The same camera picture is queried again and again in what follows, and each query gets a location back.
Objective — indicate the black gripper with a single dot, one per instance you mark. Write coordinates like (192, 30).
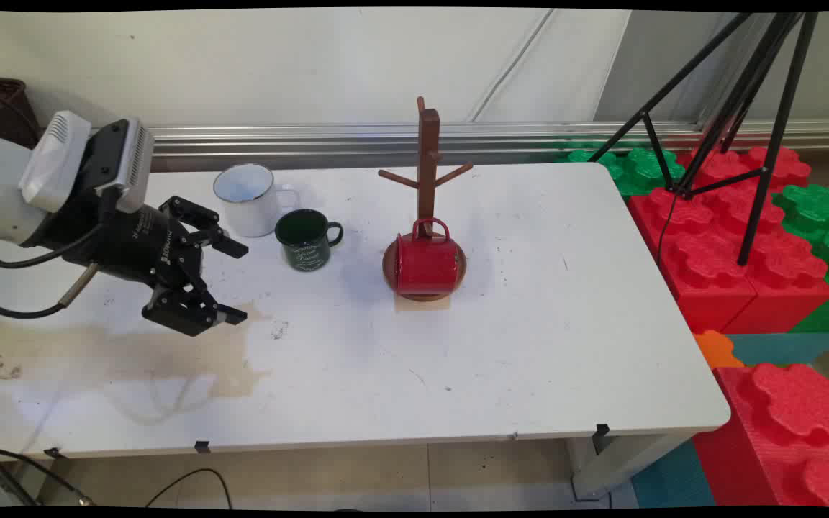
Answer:
(134, 241)

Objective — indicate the red enamel mug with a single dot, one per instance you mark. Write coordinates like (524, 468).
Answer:
(425, 262)

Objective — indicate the white enamel mug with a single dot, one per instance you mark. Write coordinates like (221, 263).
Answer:
(249, 205)

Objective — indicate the dark green enamel mug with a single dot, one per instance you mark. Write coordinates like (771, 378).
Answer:
(306, 248)

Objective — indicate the black table edge clip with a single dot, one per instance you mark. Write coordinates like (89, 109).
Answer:
(203, 447)
(52, 452)
(602, 430)

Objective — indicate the brown woven basket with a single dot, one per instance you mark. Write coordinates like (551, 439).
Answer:
(1, 111)

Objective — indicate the brown wooden mug tree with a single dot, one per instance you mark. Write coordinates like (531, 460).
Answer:
(428, 165)

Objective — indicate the green foam block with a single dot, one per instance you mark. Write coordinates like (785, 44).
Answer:
(637, 169)
(817, 216)

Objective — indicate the white table leg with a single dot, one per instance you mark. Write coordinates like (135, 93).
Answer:
(623, 460)

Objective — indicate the red foam block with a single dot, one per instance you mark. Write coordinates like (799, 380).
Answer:
(702, 288)
(781, 432)
(789, 288)
(789, 167)

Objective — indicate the teal foam mat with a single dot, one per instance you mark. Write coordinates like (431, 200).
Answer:
(673, 478)

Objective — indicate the orange foam piece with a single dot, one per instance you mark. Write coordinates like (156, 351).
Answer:
(715, 349)

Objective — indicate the teal foam block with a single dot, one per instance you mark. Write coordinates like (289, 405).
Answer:
(781, 347)

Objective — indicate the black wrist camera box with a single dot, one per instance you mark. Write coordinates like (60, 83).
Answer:
(123, 162)

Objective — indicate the aluminium rail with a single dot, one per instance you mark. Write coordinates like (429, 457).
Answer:
(314, 140)

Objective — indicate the white vented camera mount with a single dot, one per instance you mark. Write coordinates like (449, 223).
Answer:
(55, 162)

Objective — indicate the black camera tripod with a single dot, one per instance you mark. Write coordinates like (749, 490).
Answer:
(763, 173)

